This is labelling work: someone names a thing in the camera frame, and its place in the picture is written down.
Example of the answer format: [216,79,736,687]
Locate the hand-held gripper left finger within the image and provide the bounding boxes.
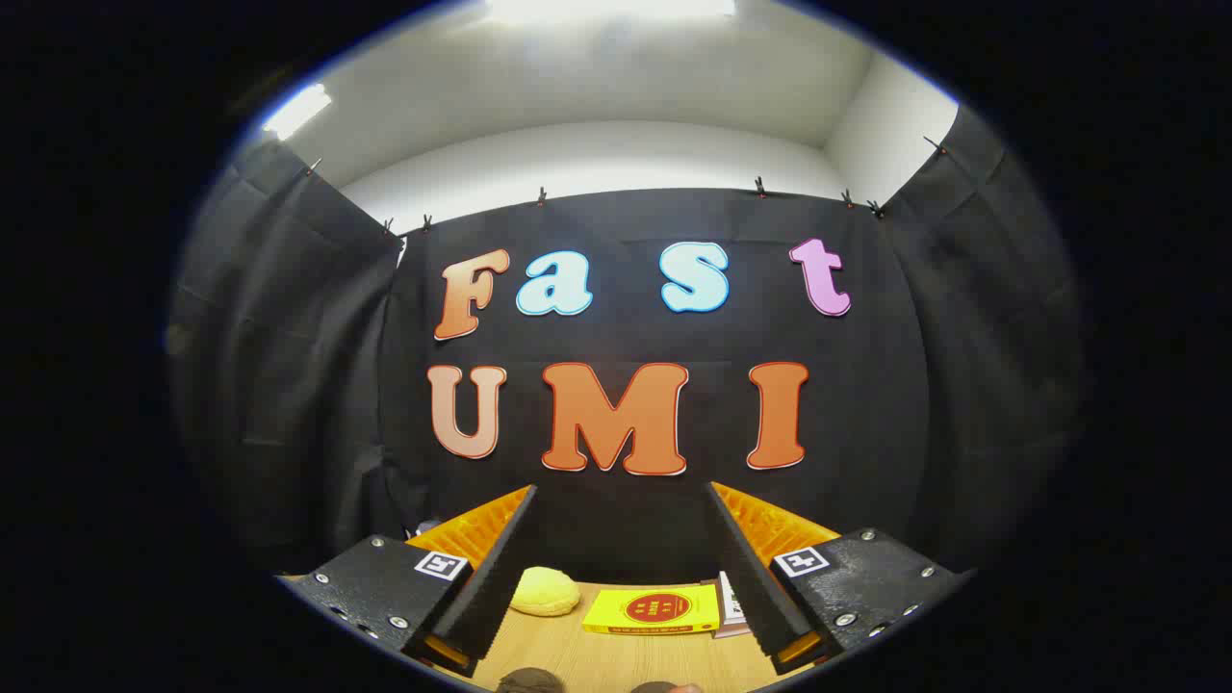
[277,484,538,679]

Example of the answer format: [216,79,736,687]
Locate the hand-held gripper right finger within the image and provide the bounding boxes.
[705,480,976,676]

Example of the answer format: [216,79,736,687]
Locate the yellow box with red circle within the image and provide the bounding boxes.
[581,583,721,637]

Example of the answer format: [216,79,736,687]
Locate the stack of white books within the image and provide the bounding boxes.
[715,571,754,640]

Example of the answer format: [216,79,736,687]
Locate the yellow plush bun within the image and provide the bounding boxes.
[509,566,582,618]

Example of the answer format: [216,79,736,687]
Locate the ceiling light panel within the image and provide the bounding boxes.
[262,82,334,143]
[481,0,738,26]

